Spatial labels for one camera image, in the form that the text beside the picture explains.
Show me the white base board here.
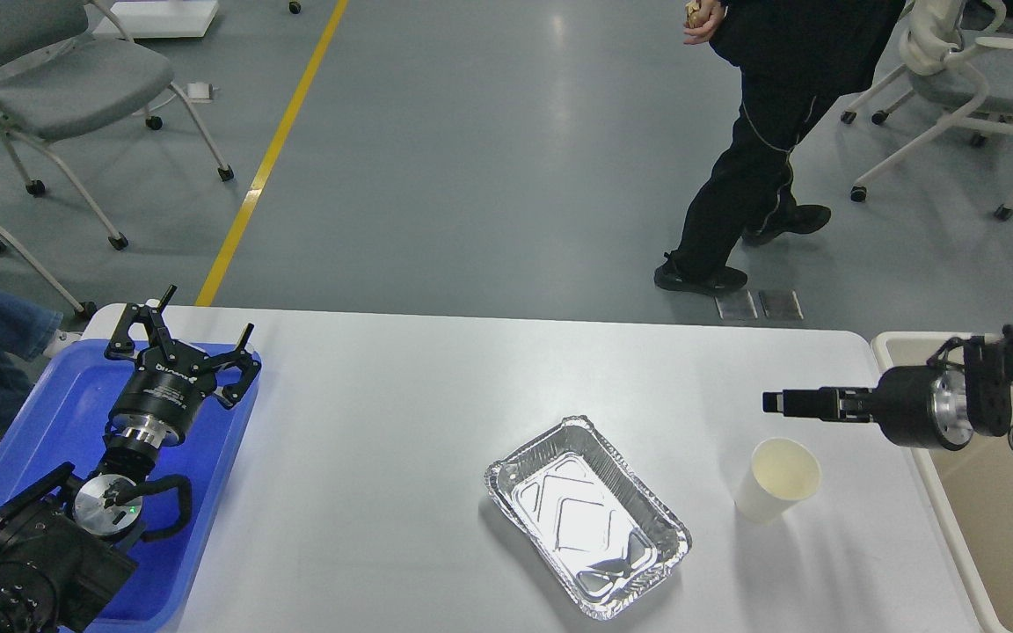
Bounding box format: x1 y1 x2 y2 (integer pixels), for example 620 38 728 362
108 1 220 39

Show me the blue plastic tray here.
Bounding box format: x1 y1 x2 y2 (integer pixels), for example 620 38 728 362
0 339 259 632

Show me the metal floor socket plate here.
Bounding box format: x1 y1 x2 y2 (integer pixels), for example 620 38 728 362
715 291 759 321

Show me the beige plastic bin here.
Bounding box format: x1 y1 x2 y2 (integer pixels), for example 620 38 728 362
871 331 1013 633

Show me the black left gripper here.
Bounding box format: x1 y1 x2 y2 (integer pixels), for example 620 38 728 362
104 285 262 446

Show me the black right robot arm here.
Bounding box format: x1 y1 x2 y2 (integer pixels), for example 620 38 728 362
762 324 1013 452

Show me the aluminium foil tray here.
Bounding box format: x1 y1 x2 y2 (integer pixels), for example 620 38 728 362
484 414 692 622

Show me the person in black clothes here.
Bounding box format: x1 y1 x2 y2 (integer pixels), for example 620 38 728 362
652 1 904 296

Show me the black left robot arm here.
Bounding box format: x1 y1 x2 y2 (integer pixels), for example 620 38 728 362
0 303 264 632

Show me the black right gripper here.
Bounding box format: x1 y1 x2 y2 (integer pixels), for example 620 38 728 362
762 366 972 450

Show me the white grey chair right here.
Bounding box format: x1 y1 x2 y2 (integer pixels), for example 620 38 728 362
841 1 1013 221

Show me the white paper cup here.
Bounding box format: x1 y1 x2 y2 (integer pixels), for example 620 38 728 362
734 437 823 524

